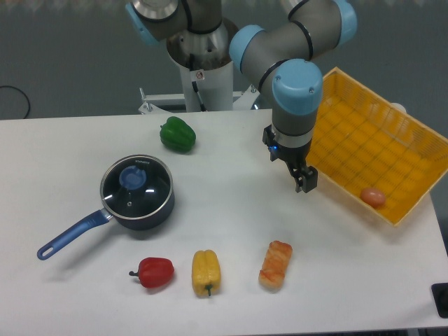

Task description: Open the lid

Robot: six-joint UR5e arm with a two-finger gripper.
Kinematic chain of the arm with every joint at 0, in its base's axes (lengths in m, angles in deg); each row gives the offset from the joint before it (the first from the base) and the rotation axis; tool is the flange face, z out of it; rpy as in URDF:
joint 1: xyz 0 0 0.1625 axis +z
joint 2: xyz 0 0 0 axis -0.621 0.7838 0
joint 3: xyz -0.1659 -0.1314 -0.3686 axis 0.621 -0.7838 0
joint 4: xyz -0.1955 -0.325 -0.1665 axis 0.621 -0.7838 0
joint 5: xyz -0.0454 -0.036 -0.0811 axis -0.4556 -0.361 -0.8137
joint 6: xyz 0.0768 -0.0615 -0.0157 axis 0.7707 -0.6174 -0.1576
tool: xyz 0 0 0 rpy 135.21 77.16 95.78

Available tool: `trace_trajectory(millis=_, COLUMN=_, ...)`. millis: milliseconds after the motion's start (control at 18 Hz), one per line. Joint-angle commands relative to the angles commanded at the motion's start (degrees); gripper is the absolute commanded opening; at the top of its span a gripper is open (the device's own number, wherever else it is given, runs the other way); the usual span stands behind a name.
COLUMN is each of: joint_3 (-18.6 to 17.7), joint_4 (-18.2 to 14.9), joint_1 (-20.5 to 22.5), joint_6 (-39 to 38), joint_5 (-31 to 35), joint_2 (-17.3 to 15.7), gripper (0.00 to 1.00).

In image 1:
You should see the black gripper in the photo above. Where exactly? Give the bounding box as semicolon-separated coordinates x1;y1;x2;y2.
262;125;318;193

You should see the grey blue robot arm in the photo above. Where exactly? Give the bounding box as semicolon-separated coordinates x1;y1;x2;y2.
125;1;357;193

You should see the yellow plastic basket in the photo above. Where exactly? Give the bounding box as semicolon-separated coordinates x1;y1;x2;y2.
307;67;447;226

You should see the brown egg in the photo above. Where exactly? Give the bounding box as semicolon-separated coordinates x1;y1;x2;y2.
360;188;386;209

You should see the orange bread loaf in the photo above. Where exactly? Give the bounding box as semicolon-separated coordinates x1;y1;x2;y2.
258;241;293;291

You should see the green bell pepper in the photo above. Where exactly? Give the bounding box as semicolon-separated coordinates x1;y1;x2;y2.
160;116;196;153

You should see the yellow bell pepper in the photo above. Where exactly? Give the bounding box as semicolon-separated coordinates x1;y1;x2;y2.
191;250;221;297

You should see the dark blue saucepan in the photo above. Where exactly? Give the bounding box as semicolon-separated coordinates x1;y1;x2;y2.
36;155;175;260

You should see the red bell pepper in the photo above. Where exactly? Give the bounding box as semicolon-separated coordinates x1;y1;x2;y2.
129;257;174;289

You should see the black device at table edge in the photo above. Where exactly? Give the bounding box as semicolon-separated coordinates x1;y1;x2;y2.
431;283;448;319

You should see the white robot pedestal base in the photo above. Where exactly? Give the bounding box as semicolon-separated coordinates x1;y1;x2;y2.
139;18;260;114

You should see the black cable on floor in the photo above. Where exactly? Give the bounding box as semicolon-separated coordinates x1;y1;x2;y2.
0;85;32;120

